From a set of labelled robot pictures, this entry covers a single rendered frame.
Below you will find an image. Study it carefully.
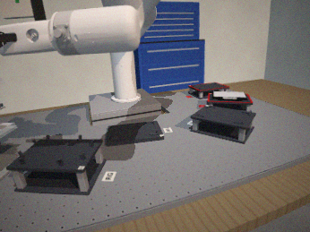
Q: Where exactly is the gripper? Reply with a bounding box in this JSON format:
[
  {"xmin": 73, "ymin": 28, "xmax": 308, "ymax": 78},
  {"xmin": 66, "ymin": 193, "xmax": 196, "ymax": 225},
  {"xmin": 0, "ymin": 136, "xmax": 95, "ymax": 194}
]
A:
[{"xmin": 0, "ymin": 12, "xmax": 65, "ymax": 56}]

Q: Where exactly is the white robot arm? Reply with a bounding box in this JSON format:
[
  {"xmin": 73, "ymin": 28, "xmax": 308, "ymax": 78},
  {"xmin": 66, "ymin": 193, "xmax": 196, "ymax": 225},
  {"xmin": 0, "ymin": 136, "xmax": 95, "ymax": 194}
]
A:
[{"xmin": 53, "ymin": 0, "xmax": 160, "ymax": 103}]

